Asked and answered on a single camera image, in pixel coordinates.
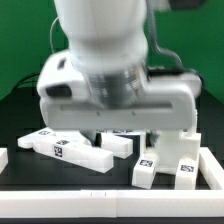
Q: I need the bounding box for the white right fence bar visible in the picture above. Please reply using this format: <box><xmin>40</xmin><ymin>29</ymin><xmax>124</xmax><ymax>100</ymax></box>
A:
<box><xmin>199</xmin><ymin>147</ymin><xmax>224</xmax><ymax>190</ymax></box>

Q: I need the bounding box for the white front fence bar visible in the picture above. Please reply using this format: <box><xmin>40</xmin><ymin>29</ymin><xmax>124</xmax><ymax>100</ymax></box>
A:
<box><xmin>0</xmin><ymin>190</ymin><xmax>224</xmax><ymax>218</ymax></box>

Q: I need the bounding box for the black base cable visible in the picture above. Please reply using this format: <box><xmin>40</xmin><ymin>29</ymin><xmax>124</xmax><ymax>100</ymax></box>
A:
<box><xmin>12</xmin><ymin>71</ymin><xmax>43</xmax><ymax>93</ymax></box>

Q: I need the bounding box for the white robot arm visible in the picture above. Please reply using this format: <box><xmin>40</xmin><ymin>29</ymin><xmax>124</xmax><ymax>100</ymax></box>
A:
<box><xmin>37</xmin><ymin>0</ymin><xmax>201</xmax><ymax>130</ymax></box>

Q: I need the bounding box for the white fence bar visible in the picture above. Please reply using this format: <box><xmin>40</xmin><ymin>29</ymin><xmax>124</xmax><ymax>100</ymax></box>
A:
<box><xmin>0</xmin><ymin>148</ymin><xmax>8</xmax><ymax>174</ymax></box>
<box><xmin>199</xmin><ymin>147</ymin><xmax>224</xmax><ymax>190</ymax></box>
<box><xmin>0</xmin><ymin>190</ymin><xmax>224</xmax><ymax>218</ymax></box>

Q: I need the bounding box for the white left fence bar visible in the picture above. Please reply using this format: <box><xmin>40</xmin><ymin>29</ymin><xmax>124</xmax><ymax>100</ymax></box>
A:
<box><xmin>0</xmin><ymin>148</ymin><xmax>8</xmax><ymax>174</ymax></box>

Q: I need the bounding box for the white chair seat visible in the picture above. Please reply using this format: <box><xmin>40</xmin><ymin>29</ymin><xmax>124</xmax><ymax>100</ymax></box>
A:
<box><xmin>140</xmin><ymin>131</ymin><xmax>201</xmax><ymax>175</ymax></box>

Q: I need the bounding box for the white tagged flat plate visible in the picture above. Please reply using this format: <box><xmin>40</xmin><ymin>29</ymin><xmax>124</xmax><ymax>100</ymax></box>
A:
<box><xmin>100</xmin><ymin>129</ymin><xmax>141</xmax><ymax>135</ymax></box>

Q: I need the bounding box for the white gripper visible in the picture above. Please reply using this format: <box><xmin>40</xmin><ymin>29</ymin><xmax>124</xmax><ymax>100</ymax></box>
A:
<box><xmin>37</xmin><ymin>50</ymin><xmax>202</xmax><ymax>131</ymax></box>

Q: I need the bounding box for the white chair back frame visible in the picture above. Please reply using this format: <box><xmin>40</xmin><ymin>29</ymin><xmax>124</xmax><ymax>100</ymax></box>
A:
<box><xmin>18</xmin><ymin>128</ymin><xmax>133</xmax><ymax>173</ymax></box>

